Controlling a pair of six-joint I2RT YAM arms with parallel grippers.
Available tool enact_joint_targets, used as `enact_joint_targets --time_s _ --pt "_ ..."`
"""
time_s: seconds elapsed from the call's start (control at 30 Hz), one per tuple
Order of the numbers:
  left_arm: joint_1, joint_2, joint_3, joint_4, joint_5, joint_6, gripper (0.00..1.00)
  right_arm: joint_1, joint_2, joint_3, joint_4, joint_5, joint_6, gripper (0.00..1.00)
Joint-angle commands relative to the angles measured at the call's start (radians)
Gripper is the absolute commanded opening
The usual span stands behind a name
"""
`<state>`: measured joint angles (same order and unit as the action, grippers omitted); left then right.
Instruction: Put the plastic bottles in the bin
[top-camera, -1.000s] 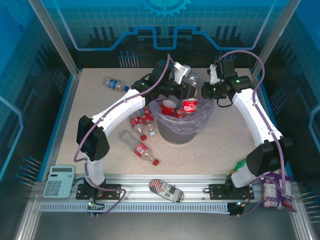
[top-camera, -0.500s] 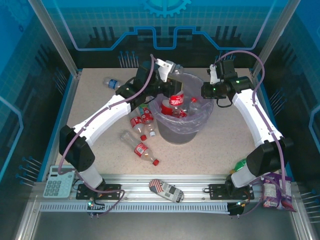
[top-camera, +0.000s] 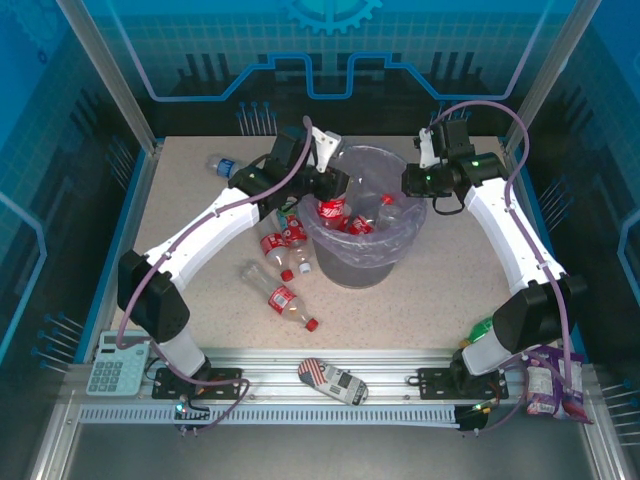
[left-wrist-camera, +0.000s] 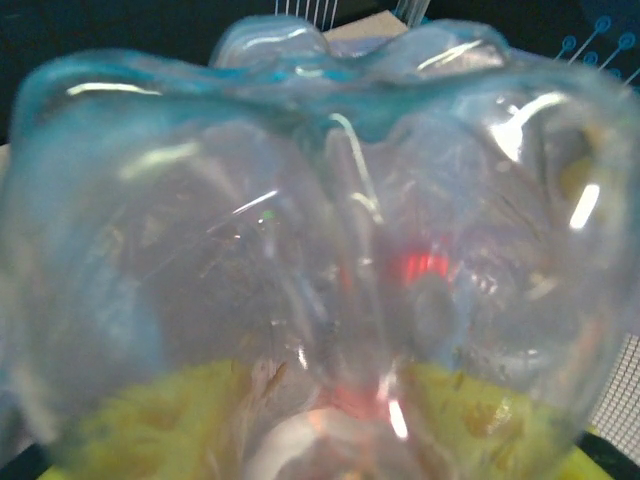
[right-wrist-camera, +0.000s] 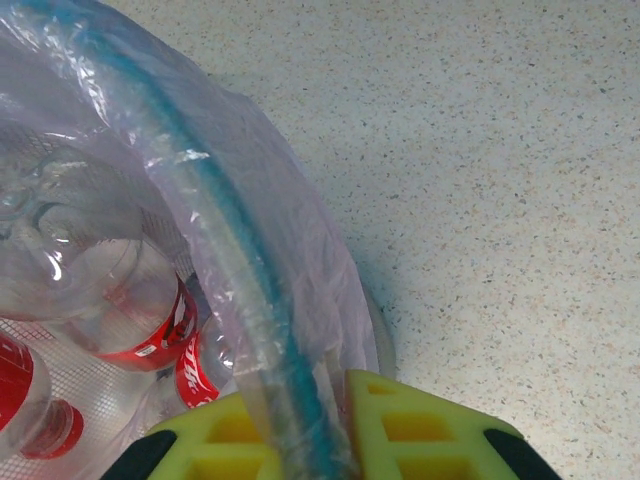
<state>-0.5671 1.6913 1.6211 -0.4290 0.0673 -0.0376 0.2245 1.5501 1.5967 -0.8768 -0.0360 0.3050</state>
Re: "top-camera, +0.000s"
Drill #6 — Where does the purple snack bag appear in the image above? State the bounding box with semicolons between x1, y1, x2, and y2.
523;344;597;426

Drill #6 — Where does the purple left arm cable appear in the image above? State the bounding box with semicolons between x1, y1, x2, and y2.
117;115;314;431

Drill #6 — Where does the light green calculator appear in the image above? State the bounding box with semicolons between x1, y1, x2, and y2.
85;329;151;397

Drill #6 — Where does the slotted grey cable duct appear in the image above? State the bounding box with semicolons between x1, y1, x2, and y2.
78;403;460;427

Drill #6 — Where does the aluminium frame post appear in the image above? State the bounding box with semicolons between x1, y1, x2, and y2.
54;0;160;154
503;0;602;154

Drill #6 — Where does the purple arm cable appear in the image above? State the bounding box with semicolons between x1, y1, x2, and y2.
429;101;576;434
117;115;314;431

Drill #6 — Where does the plastic bottle blue label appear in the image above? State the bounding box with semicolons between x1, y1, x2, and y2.
207;153;247;180

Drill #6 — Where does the clear plastic bottle red label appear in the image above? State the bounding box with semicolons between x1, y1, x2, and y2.
241;262;321;334
346;193;396;237
258;230;296;283

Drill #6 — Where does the aluminium frame side rail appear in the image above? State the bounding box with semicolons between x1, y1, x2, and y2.
27;389;84;480
582;369;634;480

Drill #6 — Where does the grey plastic bin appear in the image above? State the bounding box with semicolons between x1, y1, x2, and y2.
299;144;428;289

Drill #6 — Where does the black controller box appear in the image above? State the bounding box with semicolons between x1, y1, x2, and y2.
455;402;490;435
172;394;212;432

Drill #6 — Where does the plastic bottle gold cap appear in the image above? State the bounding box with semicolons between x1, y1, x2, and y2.
318;196;352;235

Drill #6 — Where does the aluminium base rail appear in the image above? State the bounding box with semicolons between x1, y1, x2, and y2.
67;347;599;407

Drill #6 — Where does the clear plastic bottle white cap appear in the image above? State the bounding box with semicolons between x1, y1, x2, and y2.
375;202;404;232

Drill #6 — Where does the flag print pouch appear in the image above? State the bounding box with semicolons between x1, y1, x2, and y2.
297;357;370;406

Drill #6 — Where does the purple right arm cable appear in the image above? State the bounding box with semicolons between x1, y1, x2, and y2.
429;101;576;434

